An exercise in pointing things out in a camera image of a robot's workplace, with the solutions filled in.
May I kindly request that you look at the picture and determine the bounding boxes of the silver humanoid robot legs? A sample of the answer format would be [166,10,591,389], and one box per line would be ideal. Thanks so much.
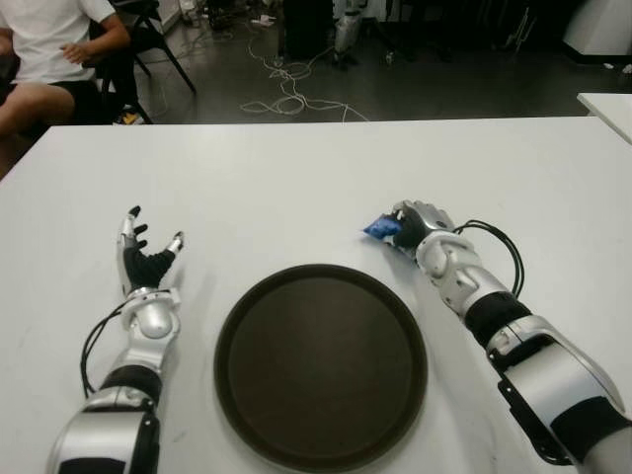
[331,0,369,69]

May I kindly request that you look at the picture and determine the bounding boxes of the white cable on floor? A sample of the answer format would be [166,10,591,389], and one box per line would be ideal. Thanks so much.
[239,34,370,122]

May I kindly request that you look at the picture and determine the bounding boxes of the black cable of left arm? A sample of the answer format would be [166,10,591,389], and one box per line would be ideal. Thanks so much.
[78,299,130,399]

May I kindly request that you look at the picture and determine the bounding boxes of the blue Oreo packet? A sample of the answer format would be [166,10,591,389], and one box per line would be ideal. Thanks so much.
[362,212,420,263]

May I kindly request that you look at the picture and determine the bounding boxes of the white cabinet with black base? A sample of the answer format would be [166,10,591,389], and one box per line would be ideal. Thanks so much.
[560,0,632,65]

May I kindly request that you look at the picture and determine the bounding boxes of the black folding chair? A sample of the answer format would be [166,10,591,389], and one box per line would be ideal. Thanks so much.
[81,0,198,125]

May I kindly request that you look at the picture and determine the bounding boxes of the seated person in white shirt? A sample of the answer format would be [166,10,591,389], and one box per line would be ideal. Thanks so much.
[0,0,132,182]

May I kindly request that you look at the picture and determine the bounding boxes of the round dark brown tray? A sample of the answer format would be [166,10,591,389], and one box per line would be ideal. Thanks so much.
[212,264,429,473]

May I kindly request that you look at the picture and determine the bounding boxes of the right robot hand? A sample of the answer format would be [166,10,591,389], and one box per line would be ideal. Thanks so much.
[389,198,458,251]

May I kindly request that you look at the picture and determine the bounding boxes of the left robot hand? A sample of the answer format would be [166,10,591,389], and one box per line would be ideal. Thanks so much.
[114,204,188,298]

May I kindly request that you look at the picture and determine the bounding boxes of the white side table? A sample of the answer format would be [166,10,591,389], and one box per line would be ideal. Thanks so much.
[576,91,632,145]

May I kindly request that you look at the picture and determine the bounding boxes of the silver metal stand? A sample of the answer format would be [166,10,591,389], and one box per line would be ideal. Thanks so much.
[502,4,538,51]

